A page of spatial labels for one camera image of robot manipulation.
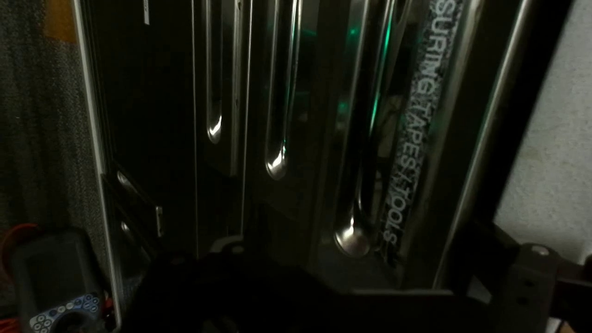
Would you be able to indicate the black tool cabinet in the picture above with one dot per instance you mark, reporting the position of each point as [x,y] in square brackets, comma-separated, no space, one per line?
[152,92]

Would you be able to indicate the grey teach pendant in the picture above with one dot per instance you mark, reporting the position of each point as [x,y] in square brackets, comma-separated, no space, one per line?
[55,268]

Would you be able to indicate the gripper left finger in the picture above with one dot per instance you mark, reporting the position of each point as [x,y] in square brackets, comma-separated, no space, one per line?
[231,296]

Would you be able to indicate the wide black drawer with label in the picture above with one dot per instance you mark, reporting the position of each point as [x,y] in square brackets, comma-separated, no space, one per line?
[416,138]

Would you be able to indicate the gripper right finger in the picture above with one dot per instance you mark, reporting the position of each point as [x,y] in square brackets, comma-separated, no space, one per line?
[532,286]

